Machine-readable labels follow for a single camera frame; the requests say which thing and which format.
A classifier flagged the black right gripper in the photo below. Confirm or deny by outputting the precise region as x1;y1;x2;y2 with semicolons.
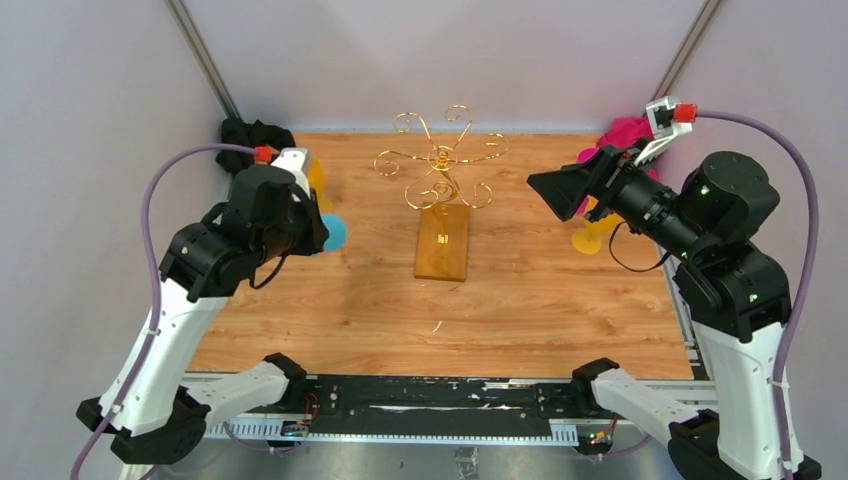
525;134;708;261

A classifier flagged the blue wine glass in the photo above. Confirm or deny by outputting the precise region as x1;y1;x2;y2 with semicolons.
321;213;348;252

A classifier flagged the pink wine glass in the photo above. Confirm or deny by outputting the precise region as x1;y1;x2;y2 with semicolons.
577;147;600;215

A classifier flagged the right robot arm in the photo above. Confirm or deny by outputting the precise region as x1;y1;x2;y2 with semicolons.
527;147;822;479

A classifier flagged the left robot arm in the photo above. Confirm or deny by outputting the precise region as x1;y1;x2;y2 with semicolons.
77;164;329;465

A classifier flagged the pink cloth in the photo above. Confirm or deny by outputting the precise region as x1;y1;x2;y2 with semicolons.
595;117;654;149

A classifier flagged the black cloth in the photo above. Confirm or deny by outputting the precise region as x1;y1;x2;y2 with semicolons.
215;118;297;175

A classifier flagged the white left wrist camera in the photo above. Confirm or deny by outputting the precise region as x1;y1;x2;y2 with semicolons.
254;146;314;196

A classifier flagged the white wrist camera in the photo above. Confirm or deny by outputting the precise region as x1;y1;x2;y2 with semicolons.
254;146;314;196
634;96;698;167

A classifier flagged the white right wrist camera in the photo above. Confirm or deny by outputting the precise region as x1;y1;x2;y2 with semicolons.
634;96;698;167

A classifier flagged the gold wire wine glass rack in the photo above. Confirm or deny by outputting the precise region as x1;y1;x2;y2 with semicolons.
372;104;509;283

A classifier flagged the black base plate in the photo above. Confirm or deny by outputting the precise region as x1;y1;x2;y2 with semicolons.
254;374;611;438

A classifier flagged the aluminium front rail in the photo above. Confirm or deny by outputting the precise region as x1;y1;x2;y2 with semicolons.
119;370;717;480

